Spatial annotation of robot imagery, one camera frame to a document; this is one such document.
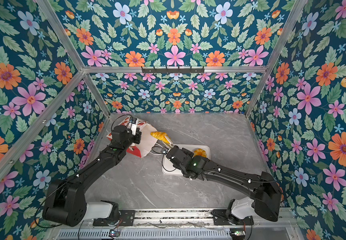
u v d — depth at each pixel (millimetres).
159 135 880
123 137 656
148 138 983
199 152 930
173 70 930
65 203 412
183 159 563
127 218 734
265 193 396
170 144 827
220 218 714
